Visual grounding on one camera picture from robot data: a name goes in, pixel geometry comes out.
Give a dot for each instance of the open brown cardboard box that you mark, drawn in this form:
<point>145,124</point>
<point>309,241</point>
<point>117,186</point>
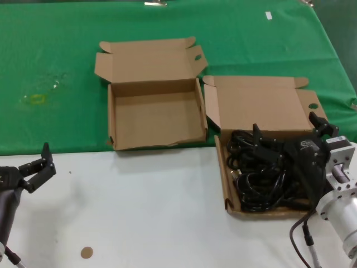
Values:
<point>156,120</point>
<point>259,106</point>

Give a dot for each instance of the metal cloth clip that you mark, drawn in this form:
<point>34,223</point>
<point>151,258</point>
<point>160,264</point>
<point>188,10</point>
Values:
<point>306,2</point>
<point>154,3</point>

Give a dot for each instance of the round brown paper disc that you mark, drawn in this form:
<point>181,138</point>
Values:
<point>86,252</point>

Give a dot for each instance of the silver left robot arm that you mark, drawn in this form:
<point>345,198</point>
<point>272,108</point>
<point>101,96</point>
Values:
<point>1,249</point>

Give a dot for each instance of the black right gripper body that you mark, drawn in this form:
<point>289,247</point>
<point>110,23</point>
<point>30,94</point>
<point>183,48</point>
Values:
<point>305,156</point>

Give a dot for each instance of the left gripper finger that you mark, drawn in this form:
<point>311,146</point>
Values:
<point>44,170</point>

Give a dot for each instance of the white tape strip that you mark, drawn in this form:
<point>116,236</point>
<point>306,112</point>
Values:
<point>268,15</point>

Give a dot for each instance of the green table cloth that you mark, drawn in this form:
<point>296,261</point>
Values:
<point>55,42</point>

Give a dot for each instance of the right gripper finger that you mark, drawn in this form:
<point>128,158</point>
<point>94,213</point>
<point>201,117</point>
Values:
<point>325,128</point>
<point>269,148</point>

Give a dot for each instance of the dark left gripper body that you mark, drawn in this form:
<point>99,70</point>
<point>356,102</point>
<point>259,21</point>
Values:
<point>8,195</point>

